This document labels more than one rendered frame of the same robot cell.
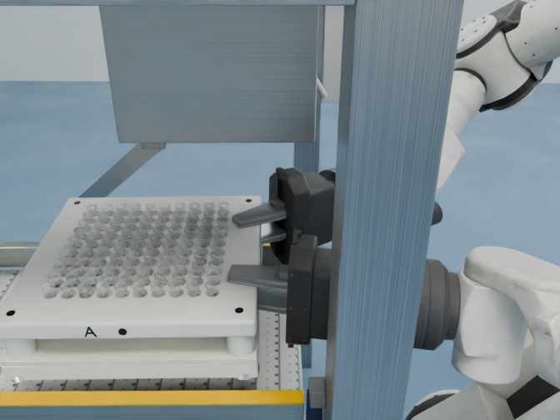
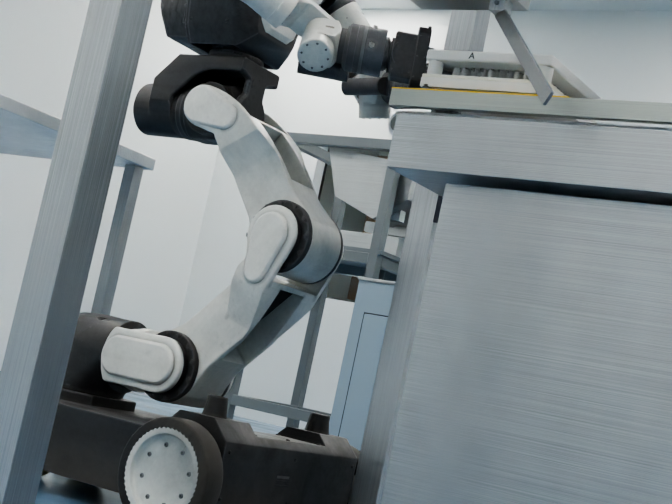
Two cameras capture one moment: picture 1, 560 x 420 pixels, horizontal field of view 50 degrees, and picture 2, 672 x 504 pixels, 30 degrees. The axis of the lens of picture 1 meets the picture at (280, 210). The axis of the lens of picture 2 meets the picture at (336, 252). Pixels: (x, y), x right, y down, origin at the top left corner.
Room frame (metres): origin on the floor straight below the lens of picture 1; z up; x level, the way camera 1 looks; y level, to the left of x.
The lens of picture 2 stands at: (2.54, 1.16, 0.30)
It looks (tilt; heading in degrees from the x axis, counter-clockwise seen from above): 6 degrees up; 213
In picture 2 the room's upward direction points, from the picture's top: 12 degrees clockwise
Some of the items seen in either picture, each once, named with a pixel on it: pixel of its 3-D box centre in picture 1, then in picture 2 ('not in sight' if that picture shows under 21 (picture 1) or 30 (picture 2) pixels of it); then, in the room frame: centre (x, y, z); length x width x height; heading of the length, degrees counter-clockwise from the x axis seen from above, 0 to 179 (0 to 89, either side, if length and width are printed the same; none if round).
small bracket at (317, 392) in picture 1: (317, 391); not in sight; (0.39, -0.03, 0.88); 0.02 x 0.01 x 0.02; 0
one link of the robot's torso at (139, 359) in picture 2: not in sight; (168, 366); (0.54, -0.50, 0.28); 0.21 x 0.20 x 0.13; 90
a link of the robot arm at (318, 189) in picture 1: (319, 206); (393, 55); (0.66, -0.05, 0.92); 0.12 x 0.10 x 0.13; 122
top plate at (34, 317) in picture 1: (147, 256); (515, 78); (0.54, 0.14, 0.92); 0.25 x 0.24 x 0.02; 0
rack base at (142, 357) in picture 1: (152, 292); (509, 104); (0.54, 0.14, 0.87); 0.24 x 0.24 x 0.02; 0
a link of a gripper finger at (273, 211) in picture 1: (258, 212); not in sight; (0.60, 0.02, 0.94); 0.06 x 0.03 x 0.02; 122
